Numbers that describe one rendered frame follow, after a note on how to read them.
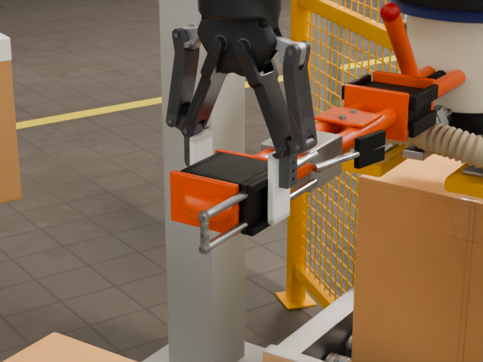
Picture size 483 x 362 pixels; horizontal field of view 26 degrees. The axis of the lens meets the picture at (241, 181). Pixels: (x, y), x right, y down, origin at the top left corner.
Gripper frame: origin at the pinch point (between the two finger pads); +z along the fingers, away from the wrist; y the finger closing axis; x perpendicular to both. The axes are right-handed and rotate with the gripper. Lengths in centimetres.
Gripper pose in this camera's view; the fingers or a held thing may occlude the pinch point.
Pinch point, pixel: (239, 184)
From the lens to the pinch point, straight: 100.2
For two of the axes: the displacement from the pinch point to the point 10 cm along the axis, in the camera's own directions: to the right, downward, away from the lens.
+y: -8.3, -1.9, 5.2
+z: 0.0, 9.4, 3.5
